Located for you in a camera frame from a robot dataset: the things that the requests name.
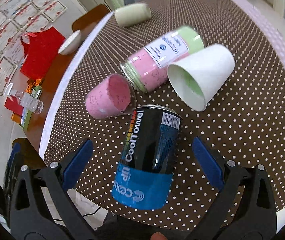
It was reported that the black blue CoolTowel can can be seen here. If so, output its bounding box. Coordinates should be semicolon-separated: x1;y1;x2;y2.
111;105;182;210

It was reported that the pink jar lid cup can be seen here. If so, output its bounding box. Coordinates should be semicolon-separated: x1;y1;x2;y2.
85;74;136;119

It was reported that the white paper cup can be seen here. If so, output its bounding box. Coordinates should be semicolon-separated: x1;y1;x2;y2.
167;44;235;112

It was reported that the pale green cup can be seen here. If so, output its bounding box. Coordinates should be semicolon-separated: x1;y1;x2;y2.
114;3;152;28

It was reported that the person's right hand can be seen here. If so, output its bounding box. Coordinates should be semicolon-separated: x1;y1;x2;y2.
150;232;168;240

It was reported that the green tray organizer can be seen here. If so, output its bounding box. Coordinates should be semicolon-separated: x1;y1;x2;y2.
19;86;43;131

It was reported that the red box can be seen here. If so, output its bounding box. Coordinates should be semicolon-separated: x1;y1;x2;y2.
5;96;24;116

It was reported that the clear spray bottle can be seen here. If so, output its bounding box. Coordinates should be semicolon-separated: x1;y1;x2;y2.
5;83;44;114

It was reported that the brown polka dot tablecloth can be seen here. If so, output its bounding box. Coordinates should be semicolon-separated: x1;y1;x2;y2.
39;0;285;231

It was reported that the red felt bag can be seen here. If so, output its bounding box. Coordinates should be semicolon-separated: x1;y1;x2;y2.
20;27;65;80

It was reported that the white ceramic bowl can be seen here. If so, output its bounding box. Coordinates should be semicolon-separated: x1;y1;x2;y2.
58;30;81;55

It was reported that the pink green labelled jar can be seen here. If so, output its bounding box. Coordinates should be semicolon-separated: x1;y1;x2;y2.
120;25;205;94

